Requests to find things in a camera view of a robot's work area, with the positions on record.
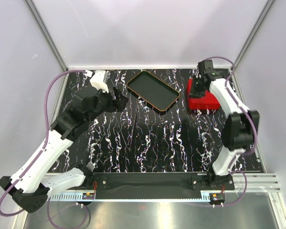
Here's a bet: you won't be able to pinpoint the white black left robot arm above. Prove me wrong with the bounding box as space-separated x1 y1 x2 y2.
0 86 129 213

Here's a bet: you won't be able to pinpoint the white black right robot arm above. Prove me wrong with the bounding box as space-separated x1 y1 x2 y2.
186 57 260 189

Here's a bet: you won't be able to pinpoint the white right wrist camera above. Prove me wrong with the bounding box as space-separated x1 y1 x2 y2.
198 60 214 74

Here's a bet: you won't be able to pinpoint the aluminium frame post right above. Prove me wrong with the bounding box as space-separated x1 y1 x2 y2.
233 0 276 70

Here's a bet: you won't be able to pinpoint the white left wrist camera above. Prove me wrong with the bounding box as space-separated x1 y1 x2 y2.
84 70 109 93

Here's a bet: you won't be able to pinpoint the dark green gold-rimmed tray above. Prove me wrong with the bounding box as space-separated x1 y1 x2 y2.
126 71 180 112

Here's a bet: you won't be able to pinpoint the aluminium front rail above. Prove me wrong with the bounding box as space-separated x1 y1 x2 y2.
51 173 280 203

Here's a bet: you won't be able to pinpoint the aluminium frame post left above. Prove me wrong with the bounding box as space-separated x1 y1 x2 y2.
24 0 68 71

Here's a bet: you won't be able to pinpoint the red chocolate box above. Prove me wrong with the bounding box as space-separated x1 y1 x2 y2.
185 79 221 110

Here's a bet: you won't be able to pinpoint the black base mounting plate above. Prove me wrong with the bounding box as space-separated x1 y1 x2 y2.
77 172 235 202

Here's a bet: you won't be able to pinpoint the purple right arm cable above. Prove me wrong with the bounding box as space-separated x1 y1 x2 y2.
202 56 258 208

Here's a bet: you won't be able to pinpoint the aluminium frame post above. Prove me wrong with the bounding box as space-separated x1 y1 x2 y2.
24 0 68 71
233 0 276 70

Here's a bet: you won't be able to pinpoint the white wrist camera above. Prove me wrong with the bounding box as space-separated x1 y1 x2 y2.
84 70 109 93
198 60 214 74

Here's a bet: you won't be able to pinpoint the metal tweezers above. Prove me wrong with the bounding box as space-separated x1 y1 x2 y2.
114 111 138 151

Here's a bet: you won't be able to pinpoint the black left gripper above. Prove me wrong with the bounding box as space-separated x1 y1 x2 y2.
86 85 129 123

